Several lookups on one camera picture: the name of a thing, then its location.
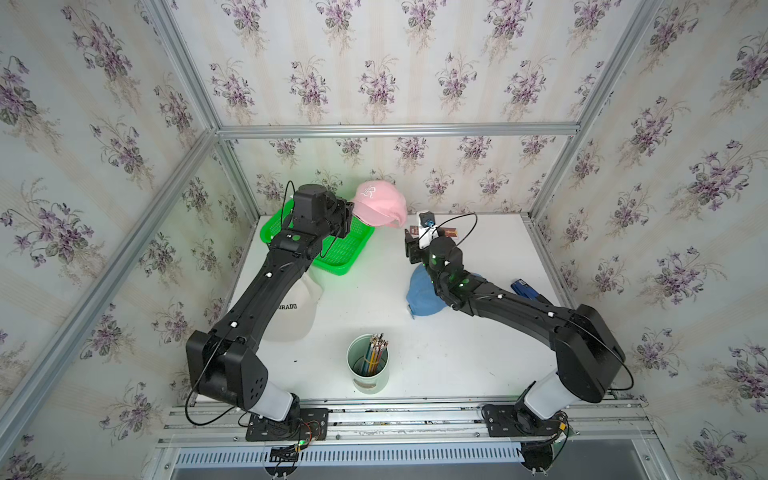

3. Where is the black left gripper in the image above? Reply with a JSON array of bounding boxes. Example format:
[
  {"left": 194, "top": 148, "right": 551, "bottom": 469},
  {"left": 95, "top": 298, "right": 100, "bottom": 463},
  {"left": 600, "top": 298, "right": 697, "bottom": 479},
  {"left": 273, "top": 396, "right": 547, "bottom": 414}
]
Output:
[{"left": 312, "top": 194, "right": 354, "bottom": 241}]

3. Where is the pink baseball cap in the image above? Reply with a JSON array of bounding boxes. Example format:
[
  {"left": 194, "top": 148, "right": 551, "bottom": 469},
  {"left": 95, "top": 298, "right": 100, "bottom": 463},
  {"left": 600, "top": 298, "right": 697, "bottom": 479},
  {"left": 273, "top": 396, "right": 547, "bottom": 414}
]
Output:
[{"left": 352, "top": 180, "right": 407, "bottom": 228}]

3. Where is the light blue baseball cap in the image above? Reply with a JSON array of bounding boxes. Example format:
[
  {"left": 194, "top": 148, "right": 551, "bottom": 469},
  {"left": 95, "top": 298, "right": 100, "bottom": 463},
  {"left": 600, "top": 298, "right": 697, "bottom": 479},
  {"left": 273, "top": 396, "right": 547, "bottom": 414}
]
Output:
[{"left": 406, "top": 265, "right": 475, "bottom": 318}]

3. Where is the white baseball cap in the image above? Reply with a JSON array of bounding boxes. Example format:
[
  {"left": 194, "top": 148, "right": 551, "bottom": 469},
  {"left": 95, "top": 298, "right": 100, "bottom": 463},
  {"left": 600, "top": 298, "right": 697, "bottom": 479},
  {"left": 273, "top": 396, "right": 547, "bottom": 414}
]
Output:
[{"left": 263, "top": 273, "right": 323, "bottom": 343}]

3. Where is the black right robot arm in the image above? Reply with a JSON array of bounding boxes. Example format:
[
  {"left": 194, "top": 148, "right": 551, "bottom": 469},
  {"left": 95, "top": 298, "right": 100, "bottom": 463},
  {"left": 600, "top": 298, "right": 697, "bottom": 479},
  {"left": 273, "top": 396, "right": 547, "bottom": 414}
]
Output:
[{"left": 404, "top": 232, "right": 625, "bottom": 421}]

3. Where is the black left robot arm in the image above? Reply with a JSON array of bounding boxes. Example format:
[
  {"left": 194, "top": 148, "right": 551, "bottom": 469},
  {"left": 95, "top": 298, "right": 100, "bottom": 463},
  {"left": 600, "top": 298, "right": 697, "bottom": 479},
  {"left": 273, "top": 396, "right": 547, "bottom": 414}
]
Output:
[{"left": 186, "top": 184, "right": 353, "bottom": 422}]

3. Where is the green plastic basket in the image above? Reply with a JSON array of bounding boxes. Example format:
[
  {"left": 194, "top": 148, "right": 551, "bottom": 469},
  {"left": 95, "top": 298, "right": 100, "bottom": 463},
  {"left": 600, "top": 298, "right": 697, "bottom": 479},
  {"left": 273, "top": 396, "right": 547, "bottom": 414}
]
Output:
[{"left": 259, "top": 199, "right": 375, "bottom": 276}]

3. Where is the red cigarette carton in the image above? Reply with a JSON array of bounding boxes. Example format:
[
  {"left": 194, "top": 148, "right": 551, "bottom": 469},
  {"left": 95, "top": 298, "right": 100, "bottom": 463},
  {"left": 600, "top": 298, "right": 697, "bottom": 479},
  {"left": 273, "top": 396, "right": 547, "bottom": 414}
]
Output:
[{"left": 408, "top": 225, "right": 458, "bottom": 238}]

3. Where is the coloured pencils bundle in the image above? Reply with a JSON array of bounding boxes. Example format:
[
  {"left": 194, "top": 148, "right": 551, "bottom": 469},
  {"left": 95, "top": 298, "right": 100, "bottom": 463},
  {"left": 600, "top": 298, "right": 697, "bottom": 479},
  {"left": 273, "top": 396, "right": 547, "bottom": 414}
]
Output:
[{"left": 361, "top": 334, "right": 388, "bottom": 377}]

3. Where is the blue stapler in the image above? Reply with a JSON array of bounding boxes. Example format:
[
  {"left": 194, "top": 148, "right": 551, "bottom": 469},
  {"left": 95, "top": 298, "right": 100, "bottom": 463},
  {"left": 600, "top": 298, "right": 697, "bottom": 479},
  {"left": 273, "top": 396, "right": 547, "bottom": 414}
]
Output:
[{"left": 510, "top": 279, "right": 551, "bottom": 305}]

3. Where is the green pencil cup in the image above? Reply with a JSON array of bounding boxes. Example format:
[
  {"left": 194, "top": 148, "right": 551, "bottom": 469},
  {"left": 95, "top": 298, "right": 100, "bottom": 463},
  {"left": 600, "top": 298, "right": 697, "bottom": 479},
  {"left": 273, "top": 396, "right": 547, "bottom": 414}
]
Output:
[{"left": 346, "top": 333, "right": 389, "bottom": 395}]

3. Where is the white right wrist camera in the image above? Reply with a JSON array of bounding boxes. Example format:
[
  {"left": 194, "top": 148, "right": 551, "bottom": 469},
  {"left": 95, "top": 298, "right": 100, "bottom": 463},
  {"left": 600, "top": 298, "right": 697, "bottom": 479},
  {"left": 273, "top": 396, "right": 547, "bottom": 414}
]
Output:
[{"left": 418, "top": 211, "right": 438, "bottom": 249}]

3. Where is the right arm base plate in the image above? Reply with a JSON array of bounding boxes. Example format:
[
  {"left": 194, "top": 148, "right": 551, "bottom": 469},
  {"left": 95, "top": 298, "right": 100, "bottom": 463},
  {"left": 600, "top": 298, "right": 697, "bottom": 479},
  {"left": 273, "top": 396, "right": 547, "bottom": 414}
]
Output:
[{"left": 480, "top": 404, "right": 566, "bottom": 439}]

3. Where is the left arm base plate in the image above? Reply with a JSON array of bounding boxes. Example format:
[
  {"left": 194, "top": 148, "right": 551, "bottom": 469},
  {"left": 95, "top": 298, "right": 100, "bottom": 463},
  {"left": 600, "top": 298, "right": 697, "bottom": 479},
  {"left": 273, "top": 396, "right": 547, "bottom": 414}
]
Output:
[{"left": 245, "top": 408, "right": 330, "bottom": 443}]

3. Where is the aluminium mounting rail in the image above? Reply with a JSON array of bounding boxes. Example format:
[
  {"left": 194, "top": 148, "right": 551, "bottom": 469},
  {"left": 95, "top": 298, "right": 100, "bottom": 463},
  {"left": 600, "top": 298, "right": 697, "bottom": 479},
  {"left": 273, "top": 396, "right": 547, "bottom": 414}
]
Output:
[{"left": 158, "top": 396, "right": 657, "bottom": 447}]

